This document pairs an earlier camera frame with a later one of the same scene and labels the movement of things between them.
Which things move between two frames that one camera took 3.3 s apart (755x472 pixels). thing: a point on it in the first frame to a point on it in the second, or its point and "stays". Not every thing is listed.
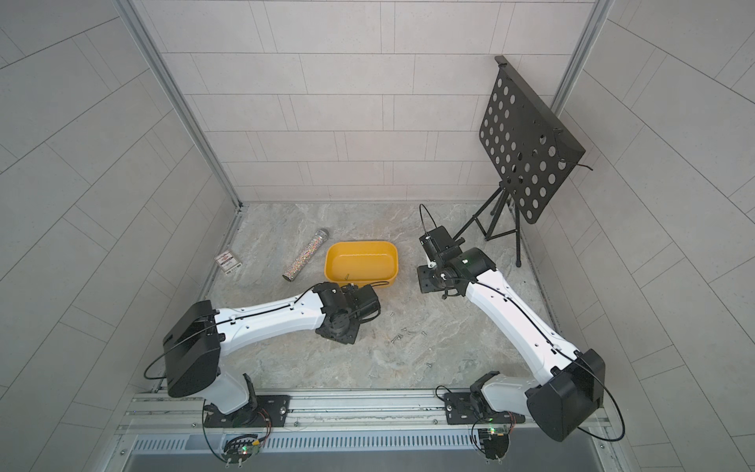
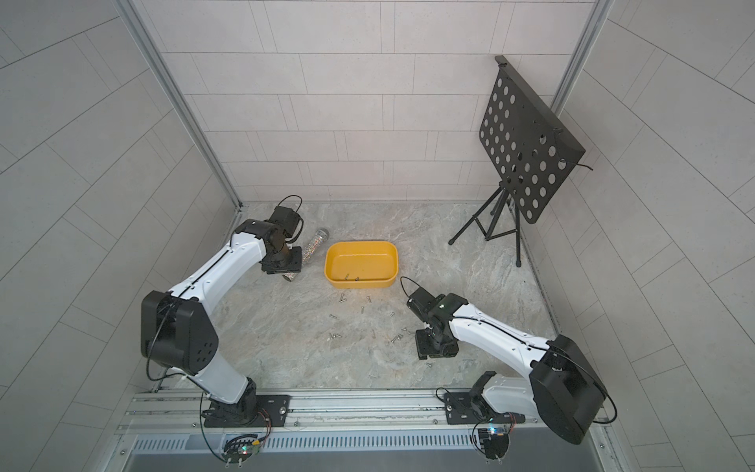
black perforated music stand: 531,151 stays
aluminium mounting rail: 371,414 stays
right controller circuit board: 494,443 stays
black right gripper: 424,279 to 446,352
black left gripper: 327,331 to 297,265
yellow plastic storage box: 362,263 stays
